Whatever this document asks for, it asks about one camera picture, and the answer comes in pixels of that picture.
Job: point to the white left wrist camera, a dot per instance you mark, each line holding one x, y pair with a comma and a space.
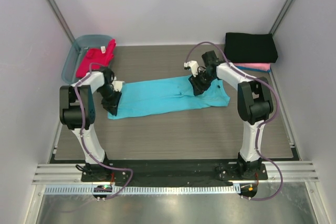
117, 85

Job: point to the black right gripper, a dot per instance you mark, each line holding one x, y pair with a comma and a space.
198, 83

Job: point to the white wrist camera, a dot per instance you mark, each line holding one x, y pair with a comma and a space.
117, 85
192, 66

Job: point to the white slotted cable duct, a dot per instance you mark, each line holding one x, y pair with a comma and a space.
106, 190

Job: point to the folded blue t-shirt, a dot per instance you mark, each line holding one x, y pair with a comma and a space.
253, 69

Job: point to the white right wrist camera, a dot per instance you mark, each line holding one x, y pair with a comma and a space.
192, 66

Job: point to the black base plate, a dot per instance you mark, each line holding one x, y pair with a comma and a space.
162, 170

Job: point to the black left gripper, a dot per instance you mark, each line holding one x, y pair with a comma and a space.
112, 106

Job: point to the cyan t-shirt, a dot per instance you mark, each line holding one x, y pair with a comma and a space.
166, 95

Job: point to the clear blue plastic bin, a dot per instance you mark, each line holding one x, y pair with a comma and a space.
78, 51

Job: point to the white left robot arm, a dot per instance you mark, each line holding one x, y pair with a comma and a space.
77, 112

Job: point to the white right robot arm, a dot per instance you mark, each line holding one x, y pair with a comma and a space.
254, 105

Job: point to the red t-shirt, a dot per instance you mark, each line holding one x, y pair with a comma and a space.
95, 58

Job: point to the folded pink t-shirt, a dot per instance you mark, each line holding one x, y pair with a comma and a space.
263, 66

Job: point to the folded black t-shirt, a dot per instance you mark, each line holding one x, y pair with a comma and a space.
250, 48

